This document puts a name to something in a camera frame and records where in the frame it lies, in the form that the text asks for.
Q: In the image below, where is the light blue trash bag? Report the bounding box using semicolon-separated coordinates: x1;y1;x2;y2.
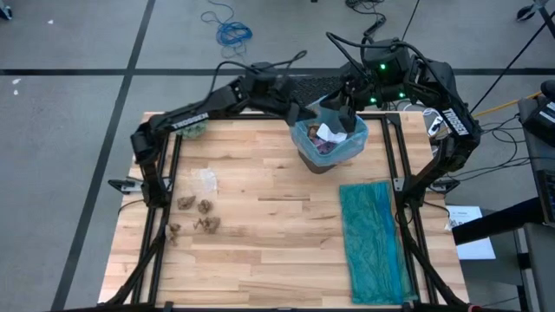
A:
289;95;370;168

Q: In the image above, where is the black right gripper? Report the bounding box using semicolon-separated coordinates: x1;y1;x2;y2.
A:
318;59;382;134

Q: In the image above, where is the silver mounting bracket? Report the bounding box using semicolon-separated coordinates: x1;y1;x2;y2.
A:
107;178;145;194
430;178;461;194

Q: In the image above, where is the white printed paper sheet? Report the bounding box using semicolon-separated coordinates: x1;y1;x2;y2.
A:
443;205;497;262

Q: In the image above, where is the green potted plant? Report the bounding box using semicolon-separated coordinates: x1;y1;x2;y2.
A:
180;119;209;140

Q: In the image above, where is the grey cabinet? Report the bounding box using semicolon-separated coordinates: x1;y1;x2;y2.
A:
522;223;555;312

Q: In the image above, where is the black desk bar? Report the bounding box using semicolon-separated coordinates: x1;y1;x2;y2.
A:
450;196;548;247

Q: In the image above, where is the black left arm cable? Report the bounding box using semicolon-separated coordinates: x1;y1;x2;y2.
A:
210;49;309;94

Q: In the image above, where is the yellow power cable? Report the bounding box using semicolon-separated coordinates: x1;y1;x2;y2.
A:
472;89;544;119

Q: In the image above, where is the teal trash bag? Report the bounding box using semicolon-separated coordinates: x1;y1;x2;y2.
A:
338;180;420;306

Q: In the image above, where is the white paper scrap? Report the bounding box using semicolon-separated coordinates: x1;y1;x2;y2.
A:
315;122;349;145

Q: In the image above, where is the blue floor cable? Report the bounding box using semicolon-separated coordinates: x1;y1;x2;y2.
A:
199;0;254;60

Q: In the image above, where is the pink wrapper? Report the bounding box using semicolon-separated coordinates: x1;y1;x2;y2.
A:
312;137;338;156

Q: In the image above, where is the translucent plastic sheet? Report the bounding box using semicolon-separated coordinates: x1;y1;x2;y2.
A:
189;167;219;195

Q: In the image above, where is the black equipment box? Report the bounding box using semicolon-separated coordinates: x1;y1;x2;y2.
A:
517;79;555;149

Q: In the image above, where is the grey trash bin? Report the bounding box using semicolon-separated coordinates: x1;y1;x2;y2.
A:
297;149;339;176

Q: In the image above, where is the thin black pole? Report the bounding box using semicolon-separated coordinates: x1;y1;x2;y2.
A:
470;16;555;114

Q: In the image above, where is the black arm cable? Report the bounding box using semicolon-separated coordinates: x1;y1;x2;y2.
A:
210;49;309;94
324;30;437;66

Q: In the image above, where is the black floor mat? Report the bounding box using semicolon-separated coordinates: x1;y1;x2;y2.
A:
294;74;366;112

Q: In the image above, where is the black aluminium frame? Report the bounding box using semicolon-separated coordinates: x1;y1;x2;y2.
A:
42;111;521;312

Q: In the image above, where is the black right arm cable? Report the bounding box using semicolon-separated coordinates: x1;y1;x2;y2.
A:
324;30;437;66

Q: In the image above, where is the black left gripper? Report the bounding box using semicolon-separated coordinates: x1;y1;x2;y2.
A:
241;63;319;128

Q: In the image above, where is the white power strip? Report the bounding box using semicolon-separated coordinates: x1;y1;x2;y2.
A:
427;107;446;138

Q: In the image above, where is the black tripod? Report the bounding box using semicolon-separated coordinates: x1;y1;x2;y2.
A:
514;0;555;41

